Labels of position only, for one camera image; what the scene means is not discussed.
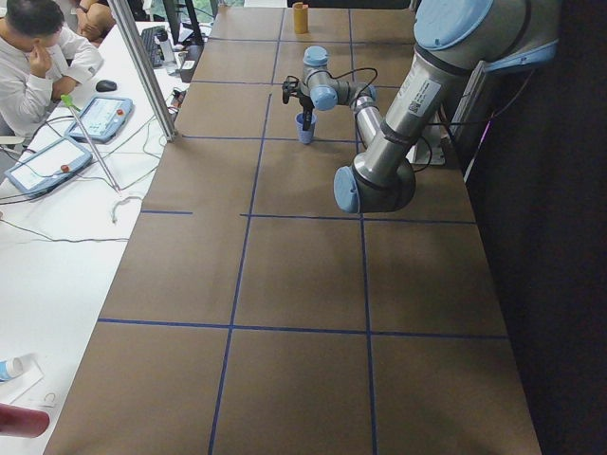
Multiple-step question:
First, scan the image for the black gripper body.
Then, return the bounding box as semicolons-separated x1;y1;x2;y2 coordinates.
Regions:
300;94;314;118

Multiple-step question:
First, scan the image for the blue ribbed plastic cup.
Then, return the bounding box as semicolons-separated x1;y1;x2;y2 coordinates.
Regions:
295;113;317;144

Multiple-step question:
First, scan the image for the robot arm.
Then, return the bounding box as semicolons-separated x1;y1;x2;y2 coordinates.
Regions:
294;1;561;213

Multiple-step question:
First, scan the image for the tan wooden cup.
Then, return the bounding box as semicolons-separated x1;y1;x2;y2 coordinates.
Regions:
291;2;308;34

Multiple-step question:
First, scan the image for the clear water bottle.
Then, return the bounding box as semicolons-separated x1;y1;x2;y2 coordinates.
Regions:
156;29;177;75

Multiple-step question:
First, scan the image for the black keyboard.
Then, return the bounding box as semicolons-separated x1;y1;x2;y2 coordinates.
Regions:
140;26;166;68

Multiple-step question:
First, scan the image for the black computer mouse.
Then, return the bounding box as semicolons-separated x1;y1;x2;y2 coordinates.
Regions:
95;80;118;93

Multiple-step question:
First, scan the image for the teach pendant far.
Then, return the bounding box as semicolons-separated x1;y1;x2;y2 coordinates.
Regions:
79;96;134;144

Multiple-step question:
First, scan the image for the teach pendant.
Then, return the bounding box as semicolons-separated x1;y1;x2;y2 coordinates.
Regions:
79;96;134;144
5;137;92;198

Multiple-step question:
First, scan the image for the thin metal rod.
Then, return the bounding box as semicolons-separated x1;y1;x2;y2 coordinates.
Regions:
60;94;120;193

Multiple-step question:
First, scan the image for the teach pendant near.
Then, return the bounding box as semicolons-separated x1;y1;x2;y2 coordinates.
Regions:
5;137;92;198

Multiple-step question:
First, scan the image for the person in white shirt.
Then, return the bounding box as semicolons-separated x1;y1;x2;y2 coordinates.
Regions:
1;1;103;139

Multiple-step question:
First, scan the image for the white plastic bottle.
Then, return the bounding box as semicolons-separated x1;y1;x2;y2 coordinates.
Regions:
0;357;24;383

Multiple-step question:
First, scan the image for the red cylinder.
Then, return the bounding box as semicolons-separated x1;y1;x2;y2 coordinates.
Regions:
1;404;50;438

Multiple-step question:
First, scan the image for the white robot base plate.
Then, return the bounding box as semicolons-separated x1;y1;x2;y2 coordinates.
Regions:
407;125;447;166

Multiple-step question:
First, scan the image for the aluminium frame post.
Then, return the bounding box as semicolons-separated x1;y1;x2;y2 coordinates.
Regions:
108;0;176;142

